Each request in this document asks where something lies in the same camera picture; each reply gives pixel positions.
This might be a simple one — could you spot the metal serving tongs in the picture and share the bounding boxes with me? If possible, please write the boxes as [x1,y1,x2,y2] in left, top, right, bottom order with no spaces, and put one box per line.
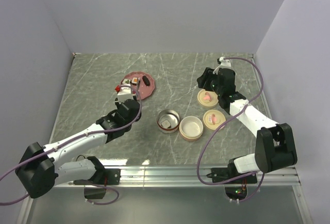
[131,77,141,96]

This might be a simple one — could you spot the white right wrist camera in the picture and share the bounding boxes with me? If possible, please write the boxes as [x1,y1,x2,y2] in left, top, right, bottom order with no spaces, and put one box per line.
[217,56,232,69]

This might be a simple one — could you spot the aluminium front rail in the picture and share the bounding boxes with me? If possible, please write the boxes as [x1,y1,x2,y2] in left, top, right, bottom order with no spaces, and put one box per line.
[20,166,304,223]

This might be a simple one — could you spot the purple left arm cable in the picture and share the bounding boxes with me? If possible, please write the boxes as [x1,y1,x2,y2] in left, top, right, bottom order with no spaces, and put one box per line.
[0,84,143,206]

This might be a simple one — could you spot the beige lunch box tier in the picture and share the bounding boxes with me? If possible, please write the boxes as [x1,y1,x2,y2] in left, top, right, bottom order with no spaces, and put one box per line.
[179,116,204,141]

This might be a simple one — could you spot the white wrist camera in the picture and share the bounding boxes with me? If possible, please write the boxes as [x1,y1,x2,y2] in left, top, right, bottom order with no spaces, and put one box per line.
[217,56,232,69]
[115,84,136,104]

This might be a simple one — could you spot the pink dotted plate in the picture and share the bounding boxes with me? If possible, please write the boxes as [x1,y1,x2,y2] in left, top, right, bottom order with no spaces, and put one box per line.
[121,71,155,100]

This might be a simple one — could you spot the orange centre sushi roll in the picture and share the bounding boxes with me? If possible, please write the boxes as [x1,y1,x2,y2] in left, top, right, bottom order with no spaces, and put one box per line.
[131,77,140,86]

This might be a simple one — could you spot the black spiky sea cucumber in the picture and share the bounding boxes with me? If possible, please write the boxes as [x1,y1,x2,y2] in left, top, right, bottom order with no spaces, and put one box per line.
[142,75,151,87]

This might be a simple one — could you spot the metal lunch box tier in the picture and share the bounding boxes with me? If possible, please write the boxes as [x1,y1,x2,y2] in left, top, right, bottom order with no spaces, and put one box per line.
[156,109,180,134]

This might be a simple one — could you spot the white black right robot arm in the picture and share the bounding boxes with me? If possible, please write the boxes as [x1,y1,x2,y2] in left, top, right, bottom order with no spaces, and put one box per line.
[197,67,298,183]

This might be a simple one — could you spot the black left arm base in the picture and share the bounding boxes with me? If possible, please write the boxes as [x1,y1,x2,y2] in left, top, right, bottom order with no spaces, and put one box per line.
[73,156,121,205]

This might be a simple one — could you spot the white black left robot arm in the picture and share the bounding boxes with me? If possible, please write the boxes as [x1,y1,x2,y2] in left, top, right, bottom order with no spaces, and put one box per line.
[15,99,142,199]

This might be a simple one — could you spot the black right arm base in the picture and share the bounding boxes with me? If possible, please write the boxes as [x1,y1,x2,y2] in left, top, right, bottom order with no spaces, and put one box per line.
[206,156,258,200]

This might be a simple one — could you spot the pale sushi roll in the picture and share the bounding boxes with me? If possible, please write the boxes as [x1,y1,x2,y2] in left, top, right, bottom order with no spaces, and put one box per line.
[161,120,171,129]

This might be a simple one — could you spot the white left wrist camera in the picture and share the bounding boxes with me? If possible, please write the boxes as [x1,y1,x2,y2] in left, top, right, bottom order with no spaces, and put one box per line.
[115,84,136,104]

